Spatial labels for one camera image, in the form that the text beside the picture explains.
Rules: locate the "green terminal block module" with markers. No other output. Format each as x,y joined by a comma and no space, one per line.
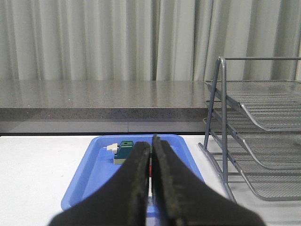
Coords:
117,153

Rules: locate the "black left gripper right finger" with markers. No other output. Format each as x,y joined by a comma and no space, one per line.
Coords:
182,199

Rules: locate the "mesh tray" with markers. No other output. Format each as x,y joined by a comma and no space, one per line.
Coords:
271,105
268,186
271,151

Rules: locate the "grey stone counter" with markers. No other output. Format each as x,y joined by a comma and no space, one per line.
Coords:
29,106

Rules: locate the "grey metal rack frame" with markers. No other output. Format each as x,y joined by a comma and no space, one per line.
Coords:
216,120

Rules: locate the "blue plastic tray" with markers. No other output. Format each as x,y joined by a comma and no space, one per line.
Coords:
97,167

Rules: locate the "red emergency stop button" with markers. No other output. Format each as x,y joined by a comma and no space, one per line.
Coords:
150,181

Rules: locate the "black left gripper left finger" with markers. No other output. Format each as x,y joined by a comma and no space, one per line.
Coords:
121,201

